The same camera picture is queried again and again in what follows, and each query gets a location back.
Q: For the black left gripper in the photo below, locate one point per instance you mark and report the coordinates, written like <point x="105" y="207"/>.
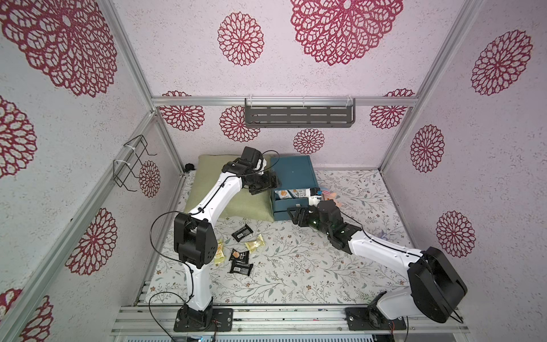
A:
<point x="270" y="182"/>

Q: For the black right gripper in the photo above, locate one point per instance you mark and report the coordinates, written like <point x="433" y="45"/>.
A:
<point x="305" y="216"/>

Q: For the white cookie packet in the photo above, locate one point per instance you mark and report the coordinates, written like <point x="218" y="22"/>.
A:
<point x="302" y="193"/>
<point x="284" y="195"/>

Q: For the teal top drawer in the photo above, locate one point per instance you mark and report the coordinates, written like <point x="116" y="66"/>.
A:
<point x="280" y="207"/>

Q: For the yellow-green cookie packet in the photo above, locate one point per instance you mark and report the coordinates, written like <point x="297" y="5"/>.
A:
<point x="253" y="245"/>

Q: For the black orange cookie packet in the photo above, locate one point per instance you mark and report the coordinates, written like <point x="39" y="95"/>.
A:
<point x="239" y="256"/>

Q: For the yellow cookie packet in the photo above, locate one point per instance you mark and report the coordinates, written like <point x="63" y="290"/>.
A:
<point x="219" y="256"/>

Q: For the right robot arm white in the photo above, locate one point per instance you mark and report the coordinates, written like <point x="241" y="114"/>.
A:
<point x="434" y="289"/>

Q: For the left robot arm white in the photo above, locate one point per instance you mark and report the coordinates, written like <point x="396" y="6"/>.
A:
<point x="196" y="244"/>

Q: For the teal drawer cabinet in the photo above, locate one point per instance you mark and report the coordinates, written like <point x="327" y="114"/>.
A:
<point x="294" y="172"/>

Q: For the green cushion pillow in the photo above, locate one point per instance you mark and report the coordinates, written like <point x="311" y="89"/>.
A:
<point x="243" y="204"/>

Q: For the round-faced plush doll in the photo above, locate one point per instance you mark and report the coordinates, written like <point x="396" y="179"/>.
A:
<point x="330" y="195"/>

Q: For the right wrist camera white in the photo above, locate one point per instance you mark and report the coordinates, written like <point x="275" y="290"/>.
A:
<point x="314" y="197"/>

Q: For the grey wall shelf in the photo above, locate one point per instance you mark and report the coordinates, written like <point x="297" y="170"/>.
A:
<point x="336" y="115"/>

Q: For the black wire wall rack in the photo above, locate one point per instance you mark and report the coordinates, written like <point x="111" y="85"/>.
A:
<point x="124" y="168"/>

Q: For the metal base rail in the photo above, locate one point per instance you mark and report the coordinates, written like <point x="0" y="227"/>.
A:
<point x="309" y="304"/>

